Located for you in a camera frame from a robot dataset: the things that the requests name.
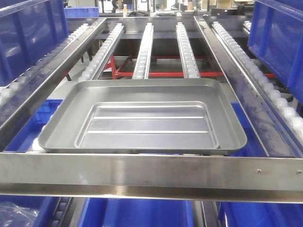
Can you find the silver metal tray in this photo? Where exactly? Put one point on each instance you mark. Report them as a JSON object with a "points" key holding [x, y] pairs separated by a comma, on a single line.
{"points": [[158, 116]]}

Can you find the centre white roller track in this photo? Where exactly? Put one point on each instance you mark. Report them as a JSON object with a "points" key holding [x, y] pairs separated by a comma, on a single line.
{"points": [[142, 67]]}

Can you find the right-centre white roller track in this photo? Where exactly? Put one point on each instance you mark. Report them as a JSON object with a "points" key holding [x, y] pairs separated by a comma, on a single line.
{"points": [[188, 61]]}

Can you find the steel front rack crossbar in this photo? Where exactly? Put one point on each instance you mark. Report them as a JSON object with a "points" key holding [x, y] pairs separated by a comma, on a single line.
{"points": [[250, 179]]}

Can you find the left-centre white roller track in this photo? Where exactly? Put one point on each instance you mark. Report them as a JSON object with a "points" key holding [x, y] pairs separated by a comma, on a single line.
{"points": [[98, 63]]}

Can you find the lower centre blue bin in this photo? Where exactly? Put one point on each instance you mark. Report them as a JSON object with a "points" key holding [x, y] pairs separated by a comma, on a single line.
{"points": [[101, 212]]}

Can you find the lower right blue bin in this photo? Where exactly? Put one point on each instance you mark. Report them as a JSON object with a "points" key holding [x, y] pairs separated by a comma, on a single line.
{"points": [[253, 214]]}

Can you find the distant blue crate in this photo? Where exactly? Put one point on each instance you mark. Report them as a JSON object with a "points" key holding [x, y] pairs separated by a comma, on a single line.
{"points": [[82, 12]]}

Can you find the lower shelf roller track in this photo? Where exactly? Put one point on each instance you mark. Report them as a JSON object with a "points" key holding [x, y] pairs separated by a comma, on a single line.
{"points": [[60, 211]]}

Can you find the lower left blue bin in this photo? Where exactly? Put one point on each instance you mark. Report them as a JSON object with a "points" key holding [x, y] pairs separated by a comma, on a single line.
{"points": [[45, 205]]}

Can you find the right blue plastic bin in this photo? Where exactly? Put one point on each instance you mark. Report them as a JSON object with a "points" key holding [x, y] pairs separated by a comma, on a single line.
{"points": [[276, 39]]}

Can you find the blue plastic bin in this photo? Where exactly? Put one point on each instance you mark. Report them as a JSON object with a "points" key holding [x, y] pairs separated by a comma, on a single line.
{"points": [[29, 29], [276, 39]]}

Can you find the left blue plastic bin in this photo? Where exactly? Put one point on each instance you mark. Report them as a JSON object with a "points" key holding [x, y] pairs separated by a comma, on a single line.
{"points": [[29, 29]]}

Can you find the clear plastic bag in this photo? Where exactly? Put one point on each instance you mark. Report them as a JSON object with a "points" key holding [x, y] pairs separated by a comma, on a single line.
{"points": [[12, 215]]}

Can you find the red metal frame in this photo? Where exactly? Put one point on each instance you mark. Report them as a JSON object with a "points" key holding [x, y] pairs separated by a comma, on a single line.
{"points": [[161, 67]]}

